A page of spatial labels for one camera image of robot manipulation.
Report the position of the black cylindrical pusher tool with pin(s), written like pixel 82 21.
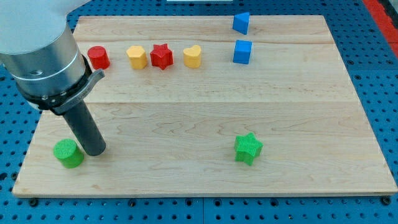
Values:
pixel 85 129

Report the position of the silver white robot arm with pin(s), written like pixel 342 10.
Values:
pixel 39 50

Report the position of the red star block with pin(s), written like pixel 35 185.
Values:
pixel 161 56

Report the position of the green star block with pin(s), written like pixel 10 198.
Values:
pixel 247 148

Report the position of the green cylinder block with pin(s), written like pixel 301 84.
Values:
pixel 67 152

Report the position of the red cylinder block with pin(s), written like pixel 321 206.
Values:
pixel 98 57

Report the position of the yellow hexagon block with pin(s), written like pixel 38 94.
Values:
pixel 137 57

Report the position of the yellow heart block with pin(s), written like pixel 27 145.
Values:
pixel 192 56

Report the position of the blue cube block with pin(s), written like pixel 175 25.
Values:
pixel 242 51

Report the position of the wooden board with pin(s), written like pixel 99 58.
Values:
pixel 171 133

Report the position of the blue triangle block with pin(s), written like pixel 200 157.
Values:
pixel 241 22

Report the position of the red tape strip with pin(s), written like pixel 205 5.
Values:
pixel 385 17

